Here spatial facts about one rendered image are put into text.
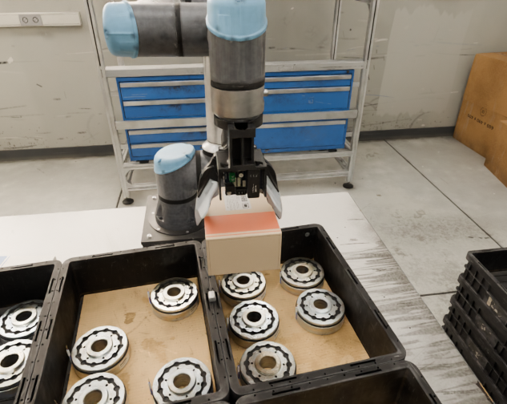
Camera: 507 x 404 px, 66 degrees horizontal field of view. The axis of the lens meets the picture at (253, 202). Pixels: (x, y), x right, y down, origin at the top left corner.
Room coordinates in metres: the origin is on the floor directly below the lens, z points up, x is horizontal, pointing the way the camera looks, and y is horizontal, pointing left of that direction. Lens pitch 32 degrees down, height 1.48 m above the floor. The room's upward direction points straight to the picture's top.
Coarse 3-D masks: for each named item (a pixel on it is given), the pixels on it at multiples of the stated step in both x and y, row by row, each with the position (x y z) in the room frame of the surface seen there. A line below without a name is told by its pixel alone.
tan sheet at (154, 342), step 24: (144, 288) 0.67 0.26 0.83; (96, 312) 0.60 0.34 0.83; (120, 312) 0.60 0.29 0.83; (144, 312) 0.60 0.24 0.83; (144, 336) 0.53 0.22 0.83; (168, 336) 0.53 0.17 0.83; (192, 336) 0.53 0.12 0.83; (144, 360) 0.48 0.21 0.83; (168, 360) 0.48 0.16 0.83; (72, 384) 0.43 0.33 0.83; (144, 384) 0.43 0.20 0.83
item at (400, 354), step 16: (304, 224) 0.79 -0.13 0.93; (336, 256) 0.67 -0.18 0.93; (352, 272) 0.62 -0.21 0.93; (368, 304) 0.53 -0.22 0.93; (224, 320) 0.49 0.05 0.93; (384, 320) 0.49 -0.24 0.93; (224, 336) 0.45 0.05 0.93; (224, 352) 0.42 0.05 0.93; (400, 352) 0.42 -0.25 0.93; (336, 368) 0.39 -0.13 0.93; (352, 368) 0.39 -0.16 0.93; (256, 384) 0.36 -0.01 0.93; (272, 384) 0.36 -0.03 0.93; (288, 384) 0.36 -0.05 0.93
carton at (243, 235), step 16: (224, 192) 0.62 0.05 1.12; (224, 208) 0.57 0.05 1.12; (240, 208) 0.57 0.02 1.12; (256, 208) 0.57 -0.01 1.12; (272, 208) 0.57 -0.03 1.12; (208, 224) 0.52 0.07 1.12; (224, 224) 0.52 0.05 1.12; (240, 224) 0.52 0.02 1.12; (256, 224) 0.52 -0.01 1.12; (272, 224) 0.52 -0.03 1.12; (208, 240) 0.48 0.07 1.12; (224, 240) 0.48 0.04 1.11; (240, 240) 0.49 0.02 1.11; (256, 240) 0.49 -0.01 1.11; (272, 240) 0.49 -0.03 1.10; (208, 256) 0.48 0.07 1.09; (224, 256) 0.48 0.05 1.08; (240, 256) 0.49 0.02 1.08; (256, 256) 0.49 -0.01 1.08; (272, 256) 0.49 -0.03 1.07; (208, 272) 0.48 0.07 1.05; (224, 272) 0.48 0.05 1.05; (240, 272) 0.49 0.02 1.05
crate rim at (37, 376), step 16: (192, 240) 0.72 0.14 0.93; (96, 256) 0.67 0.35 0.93; (112, 256) 0.67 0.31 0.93; (64, 272) 0.62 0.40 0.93; (208, 288) 0.57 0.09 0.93; (208, 304) 0.54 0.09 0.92; (48, 320) 0.49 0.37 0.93; (208, 320) 0.49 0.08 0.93; (48, 336) 0.46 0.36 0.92; (48, 352) 0.42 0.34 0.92; (224, 368) 0.39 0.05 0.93; (32, 384) 0.36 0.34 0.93; (224, 384) 0.36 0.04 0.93; (32, 400) 0.34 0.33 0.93; (192, 400) 0.34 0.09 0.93; (224, 400) 0.34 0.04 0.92
